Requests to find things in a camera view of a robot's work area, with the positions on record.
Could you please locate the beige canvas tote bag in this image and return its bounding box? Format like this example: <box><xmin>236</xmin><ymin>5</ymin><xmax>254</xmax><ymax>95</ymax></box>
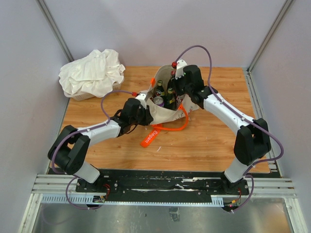
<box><xmin>138</xmin><ymin>64</ymin><xmax>199</xmax><ymax>146</ymax></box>

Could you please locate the green bottle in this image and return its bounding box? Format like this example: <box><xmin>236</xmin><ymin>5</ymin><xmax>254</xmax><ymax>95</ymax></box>
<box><xmin>154</xmin><ymin>80</ymin><xmax>165</xmax><ymax>97</ymax></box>
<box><xmin>165</xmin><ymin>88</ymin><xmax>176</xmax><ymax>111</ymax></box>

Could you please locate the green bottle left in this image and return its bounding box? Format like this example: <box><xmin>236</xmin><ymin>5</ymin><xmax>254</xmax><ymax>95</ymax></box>
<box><xmin>154</xmin><ymin>80</ymin><xmax>165</xmax><ymax>97</ymax></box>

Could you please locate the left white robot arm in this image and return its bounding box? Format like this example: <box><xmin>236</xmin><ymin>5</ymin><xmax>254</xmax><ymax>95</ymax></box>
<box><xmin>48</xmin><ymin>97</ymin><xmax>154</xmax><ymax>192</ymax></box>

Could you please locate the aluminium rail frame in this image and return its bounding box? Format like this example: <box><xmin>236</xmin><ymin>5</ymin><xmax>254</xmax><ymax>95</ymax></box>
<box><xmin>32</xmin><ymin>175</ymin><xmax>297</xmax><ymax>208</ymax></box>

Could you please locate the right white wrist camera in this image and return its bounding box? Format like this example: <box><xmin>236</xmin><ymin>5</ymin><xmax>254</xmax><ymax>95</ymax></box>
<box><xmin>175</xmin><ymin>59</ymin><xmax>188</xmax><ymax>80</ymax></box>

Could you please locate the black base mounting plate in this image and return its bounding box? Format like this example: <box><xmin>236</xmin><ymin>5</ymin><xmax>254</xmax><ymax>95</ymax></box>
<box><xmin>75</xmin><ymin>169</ymin><xmax>249</xmax><ymax>204</ymax></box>

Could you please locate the red cola can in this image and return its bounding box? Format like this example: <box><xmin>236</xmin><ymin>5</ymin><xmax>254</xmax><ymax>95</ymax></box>
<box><xmin>176</xmin><ymin>95</ymin><xmax>185</xmax><ymax>106</ymax></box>

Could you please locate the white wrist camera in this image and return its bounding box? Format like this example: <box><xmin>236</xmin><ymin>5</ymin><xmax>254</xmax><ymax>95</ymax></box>
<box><xmin>135</xmin><ymin>92</ymin><xmax>151</xmax><ymax>109</ymax></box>
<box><xmin>175</xmin><ymin>59</ymin><xmax>188</xmax><ymax>80</ymax></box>

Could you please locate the green bottle front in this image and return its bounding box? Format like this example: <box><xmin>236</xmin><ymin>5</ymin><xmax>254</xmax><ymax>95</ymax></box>
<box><xmin>165</xmin><ymin>88</ymin><xmax>176</xmax><ymax>111</ymax></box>

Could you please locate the dark cola glass bottle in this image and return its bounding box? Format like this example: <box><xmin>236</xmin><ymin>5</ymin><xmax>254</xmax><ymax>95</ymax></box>
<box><xmin>167</xmin><ymin>70</ymin><xmax>176</xmax><ymax>97</ymax></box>

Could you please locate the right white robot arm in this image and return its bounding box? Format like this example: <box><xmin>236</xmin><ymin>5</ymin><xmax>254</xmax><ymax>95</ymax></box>
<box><xmin>172</xmin><ymin>61</ymin><xmax>271</xmax><ymax>194</ymax></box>

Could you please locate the crumpled white cloth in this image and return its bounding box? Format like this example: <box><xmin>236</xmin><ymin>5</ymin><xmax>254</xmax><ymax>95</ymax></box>
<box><xmin>59</xmin><ymin>49</ymin><xmax>125</xmax><ymax>98</ymax></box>

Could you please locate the purple soda can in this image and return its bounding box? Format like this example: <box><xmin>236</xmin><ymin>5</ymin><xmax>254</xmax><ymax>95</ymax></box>
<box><xmin>153</xmin><ymin>96</ymin><xmax>165</xmax><ymax>107</ymax></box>

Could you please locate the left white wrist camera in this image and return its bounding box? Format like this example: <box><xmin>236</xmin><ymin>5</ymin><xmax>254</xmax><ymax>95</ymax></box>
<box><xmin>135</xmin><ymin>92</ymin><xmax>151</xmax><ymax>109</ymax></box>

